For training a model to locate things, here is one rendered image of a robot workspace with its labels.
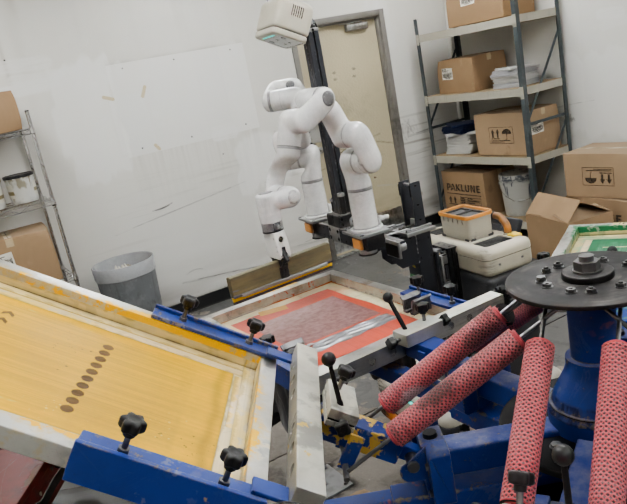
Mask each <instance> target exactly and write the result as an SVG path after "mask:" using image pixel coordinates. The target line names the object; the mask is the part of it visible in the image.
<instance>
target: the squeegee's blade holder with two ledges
mask: <svg viewBox="0 0 627 504"><path fill-rule="evenodd" d="M327 265H328V263H327V262H325V263H322V264H319V265H317V266H314V267H311V268H309V269H306V270H303V271H301V272H298V273H296V274H293V275H290V276H289V277H286V278H284V279H280V280H277V281H274V282H272V283H269V284H266V285H264V286H261V287H258V288H256V289H253V290H250V291H248V292H245V293H242V297H246V296H248V295H251V294H254V293H256V292H259V291H262V290H264V289H267V288H269V287H272V286H275V285H277V284H280V283H283V282H285V281H288V280H291V279H293V278H296V277H298V276H301V275H304V274H306V273H309V272H312V271H314V270H317V269H320V268H322V267H325V266H327Z"/></svg>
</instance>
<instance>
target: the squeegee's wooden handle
mask: <svg viewBox="0 0 627 504"><path fill-rule="evenodd" d="M289 260H290V261H289V262H288V269H289V273H290V275H293V274H296V273H298V272H301V271H303V270H306V269H309V268H311V267H314V266H317V265H319V264H322V263H325V262H327V263H328V264H329V263H332V262H333V260H332V255H331V250H330V245H329V243H327V242H324V243H321V244H318V245H316V246H313V247H310V248H307V249H305V250H302V251H299V252H296V253H293V254H291V256H290V257H289ZM279 268H280V264H279V261H278V259H277V260H274V261H271V262H269V263H266V264H263V265H260V266H257V267H255V268H252V269H249V270H246V271H244V272H241V273H238V274H235V275H232V276H230V277H227V278H226V280H227V284H228V288H229V292H230V296H231V298H233V299H237V298H239V297H242V293H245V292H248V291H250V290H253V289H256V288H258V287H261V286H264V285H266V284H269V283H272V282H274V281H277V280H280V279H282V278H281V273H280V269H279Z"/></svg>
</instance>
